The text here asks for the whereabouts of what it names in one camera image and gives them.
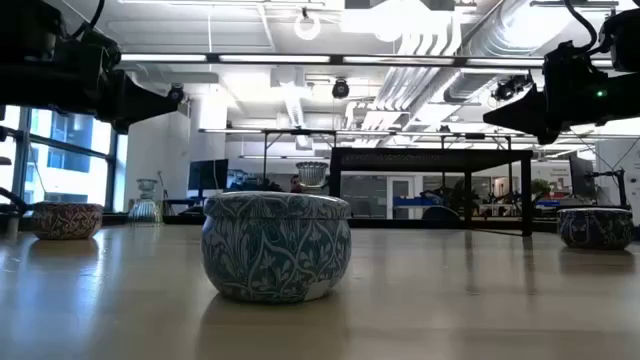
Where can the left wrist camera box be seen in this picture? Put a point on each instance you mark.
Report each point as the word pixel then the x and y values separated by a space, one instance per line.
pixel 102 52

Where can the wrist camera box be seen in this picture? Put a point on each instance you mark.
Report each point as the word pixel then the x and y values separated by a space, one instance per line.
pixel 567 62
pixel 102 52

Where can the black perforated metal shelf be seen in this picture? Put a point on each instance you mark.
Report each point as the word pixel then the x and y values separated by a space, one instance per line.
pixel 430 160

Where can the black aluminium table frame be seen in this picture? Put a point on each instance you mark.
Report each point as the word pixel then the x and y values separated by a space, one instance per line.
pixel 400 223

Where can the black dome ceiling camera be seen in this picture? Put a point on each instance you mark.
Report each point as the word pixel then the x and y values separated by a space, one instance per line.
pixel 177 93
pixel 340 89

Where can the red patterned candle tin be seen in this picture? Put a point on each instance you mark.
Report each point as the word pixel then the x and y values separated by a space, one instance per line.
pixel 67 222

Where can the clear glass candlestick holder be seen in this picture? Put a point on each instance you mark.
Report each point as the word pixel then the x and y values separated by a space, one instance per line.
pixel 145 210
pixel 312 175

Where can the background potted green plant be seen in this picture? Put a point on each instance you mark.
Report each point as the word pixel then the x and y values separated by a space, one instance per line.
pixel 540 187

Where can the dark background computer monitor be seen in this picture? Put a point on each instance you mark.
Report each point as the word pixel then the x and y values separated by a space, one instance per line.
pixel 207 175

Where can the long linear ceiling light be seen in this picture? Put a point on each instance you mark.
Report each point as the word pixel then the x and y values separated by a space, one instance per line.
pixel 275 58

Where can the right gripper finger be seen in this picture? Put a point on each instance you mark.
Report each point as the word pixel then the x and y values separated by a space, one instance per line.
pixel 537 125
pixel 530 102

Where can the dark blue patterned candle tin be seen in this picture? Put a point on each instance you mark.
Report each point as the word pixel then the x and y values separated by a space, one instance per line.
pixel 595 230

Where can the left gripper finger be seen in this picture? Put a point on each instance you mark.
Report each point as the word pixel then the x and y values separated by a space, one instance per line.
pixel 145 92
pixel 142 112

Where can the background black workstation frame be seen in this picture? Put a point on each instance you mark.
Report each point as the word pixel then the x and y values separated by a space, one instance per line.
pixel 300 132

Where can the dark side-on computer monitor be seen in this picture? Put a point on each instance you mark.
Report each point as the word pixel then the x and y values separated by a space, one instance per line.
pixel 580 175

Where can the black ceiling mounted spotlight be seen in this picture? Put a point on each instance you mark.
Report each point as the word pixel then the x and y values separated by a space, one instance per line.
pixel 510 88

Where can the person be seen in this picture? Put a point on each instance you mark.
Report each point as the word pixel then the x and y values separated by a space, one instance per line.
pixel 296 185

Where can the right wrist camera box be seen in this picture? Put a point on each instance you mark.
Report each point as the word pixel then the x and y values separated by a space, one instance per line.
pixel 567 62

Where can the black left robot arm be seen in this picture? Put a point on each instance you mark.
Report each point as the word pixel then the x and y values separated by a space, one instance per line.
pixel 30 85

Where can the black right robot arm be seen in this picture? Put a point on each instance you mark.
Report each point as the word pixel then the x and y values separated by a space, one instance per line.
pixel 625 95

